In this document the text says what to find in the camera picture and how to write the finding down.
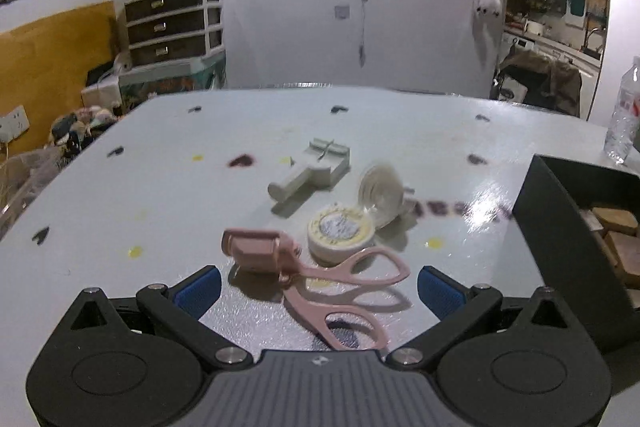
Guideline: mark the pink eyelash curler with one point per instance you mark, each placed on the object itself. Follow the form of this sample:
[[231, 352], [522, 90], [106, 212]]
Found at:
[[255, 248]]

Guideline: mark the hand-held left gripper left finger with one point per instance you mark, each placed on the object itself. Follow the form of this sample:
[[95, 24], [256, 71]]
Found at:
[[199, 289]]

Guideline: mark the white plush sheep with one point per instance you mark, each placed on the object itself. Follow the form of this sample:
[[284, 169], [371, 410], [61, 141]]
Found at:
[[488, 4]]

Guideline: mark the white drawer unit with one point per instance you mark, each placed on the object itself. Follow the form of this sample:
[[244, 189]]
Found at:
[[165, 27]]

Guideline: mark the pile of plush toys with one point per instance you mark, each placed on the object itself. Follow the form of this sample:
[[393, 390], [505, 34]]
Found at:
[[82, 124]]

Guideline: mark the square wall hook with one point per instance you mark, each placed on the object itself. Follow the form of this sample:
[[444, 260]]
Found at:
[[341, 12]]

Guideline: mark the white round flip-lid container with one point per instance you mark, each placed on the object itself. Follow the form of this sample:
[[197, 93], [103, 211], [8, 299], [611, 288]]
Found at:
[[340, 232]]

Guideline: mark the black storage box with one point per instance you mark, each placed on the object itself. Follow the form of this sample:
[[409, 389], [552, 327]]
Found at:
[[555, 247]]

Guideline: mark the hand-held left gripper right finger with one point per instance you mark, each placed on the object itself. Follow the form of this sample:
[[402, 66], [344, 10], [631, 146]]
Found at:
[[440, 291]]

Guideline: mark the blue hanging bottle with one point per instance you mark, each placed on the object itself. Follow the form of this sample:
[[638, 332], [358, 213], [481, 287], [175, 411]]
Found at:
[[576, 2]]

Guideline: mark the white cardboard box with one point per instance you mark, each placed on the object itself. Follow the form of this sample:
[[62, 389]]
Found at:
[[102, 93]]

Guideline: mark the white plastic tool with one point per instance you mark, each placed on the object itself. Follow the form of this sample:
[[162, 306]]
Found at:
[[315, 169]]

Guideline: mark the white wall socket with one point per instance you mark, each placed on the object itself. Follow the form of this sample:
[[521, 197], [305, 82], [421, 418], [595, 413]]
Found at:
[[12, 123]]

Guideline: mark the chair with brown clothes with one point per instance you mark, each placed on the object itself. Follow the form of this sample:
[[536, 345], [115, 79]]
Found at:
[[545, 79]]

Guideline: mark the clear plastic water bottle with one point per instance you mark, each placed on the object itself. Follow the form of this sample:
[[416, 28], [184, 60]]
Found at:
[[625, 117]]

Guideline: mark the clear plastic storage bin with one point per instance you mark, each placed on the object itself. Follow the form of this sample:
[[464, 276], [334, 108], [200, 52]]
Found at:
[[15, 192]]

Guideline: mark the white washing machine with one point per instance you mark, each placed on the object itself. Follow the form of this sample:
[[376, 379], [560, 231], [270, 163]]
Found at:
[[515, 44]]

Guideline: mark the teal printed cabinet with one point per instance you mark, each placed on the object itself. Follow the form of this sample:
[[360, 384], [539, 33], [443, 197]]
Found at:
[[170, 79]]

